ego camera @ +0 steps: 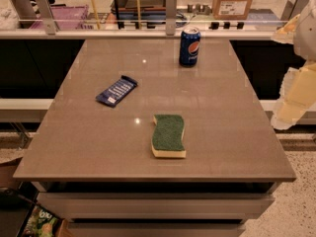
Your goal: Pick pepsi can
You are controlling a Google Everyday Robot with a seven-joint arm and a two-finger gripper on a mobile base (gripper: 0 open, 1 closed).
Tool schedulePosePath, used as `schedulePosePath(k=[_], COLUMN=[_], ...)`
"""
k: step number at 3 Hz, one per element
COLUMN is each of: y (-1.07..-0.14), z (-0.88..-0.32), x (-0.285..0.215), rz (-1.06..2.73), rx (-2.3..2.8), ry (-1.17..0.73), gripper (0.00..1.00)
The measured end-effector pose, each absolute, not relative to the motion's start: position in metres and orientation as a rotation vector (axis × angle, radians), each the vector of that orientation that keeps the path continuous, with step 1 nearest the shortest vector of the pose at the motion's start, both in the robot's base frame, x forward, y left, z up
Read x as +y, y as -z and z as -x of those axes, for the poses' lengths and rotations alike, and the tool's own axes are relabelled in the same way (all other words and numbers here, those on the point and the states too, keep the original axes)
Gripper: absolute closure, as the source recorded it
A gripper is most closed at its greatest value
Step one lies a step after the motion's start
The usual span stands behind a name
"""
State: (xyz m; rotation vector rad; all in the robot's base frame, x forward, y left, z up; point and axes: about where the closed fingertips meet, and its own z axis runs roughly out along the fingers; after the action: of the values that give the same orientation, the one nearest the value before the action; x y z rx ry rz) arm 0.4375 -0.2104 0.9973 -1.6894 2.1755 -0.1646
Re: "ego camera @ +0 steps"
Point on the white drawer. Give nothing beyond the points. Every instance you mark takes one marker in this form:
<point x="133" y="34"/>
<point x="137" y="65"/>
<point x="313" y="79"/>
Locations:
<point x="156" y="206"/>
<point x="155" y="230"/>

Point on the upper white drawer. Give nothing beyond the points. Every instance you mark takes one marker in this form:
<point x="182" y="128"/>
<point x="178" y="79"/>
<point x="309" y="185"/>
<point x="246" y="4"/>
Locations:
<point x="156" y="206"/>

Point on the green snack bag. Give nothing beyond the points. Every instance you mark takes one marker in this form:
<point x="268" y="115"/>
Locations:
<point x="41" y="223"/>

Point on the purple plastic crate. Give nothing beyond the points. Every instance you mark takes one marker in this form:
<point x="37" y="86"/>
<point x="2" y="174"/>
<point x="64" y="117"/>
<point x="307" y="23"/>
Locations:
<point x="64" y="17"/>

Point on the glass railing with metal posts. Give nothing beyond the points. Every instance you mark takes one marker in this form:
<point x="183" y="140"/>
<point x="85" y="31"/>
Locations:
<point x="105" y="21"/>

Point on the cardboard box with label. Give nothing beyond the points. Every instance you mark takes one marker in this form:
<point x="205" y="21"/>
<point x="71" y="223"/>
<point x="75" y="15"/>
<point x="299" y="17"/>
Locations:
<point x="231" y="9"/>

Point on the lower white drawer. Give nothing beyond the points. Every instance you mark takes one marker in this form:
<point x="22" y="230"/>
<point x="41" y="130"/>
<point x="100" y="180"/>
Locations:
<point x="155" y="230"/>

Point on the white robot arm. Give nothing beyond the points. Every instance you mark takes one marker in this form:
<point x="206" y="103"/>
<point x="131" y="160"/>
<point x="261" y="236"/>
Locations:
<point x="306" y="47"/>

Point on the blue snack wrapper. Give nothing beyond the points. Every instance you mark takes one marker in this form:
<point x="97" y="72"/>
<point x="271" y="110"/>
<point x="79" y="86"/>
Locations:
<point x="117" y="92"/>

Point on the blue pepsi can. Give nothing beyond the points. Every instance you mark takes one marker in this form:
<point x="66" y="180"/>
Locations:
<point x="189" y="46"/>

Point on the green and yellow sponge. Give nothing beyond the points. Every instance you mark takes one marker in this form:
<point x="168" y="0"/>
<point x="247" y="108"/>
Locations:
<point x="167" y="138"/>

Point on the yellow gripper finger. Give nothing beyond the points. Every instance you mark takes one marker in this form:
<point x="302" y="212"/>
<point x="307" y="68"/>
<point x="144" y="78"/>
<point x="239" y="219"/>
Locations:
<point x="297" y="94"/>
<point x="289" y="33"/>

